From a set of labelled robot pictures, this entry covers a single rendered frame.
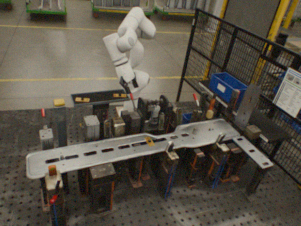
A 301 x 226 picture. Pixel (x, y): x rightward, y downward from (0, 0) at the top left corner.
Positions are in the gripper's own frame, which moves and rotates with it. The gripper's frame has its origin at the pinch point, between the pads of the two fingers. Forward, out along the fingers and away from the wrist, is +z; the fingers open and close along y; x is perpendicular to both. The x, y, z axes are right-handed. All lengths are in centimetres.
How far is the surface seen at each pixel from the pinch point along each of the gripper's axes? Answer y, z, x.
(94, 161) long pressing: 29.4, 26.9, -22.3
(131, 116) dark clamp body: -11.1, 20.1, -16.5
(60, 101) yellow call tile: 11.4, -7.1, -45.2
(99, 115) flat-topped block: -4.2, 12.5, -36.4
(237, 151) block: -28, 65, 38
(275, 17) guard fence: -233, 17, 70
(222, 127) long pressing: -47, 56, 28
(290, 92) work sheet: -72, 49, 73
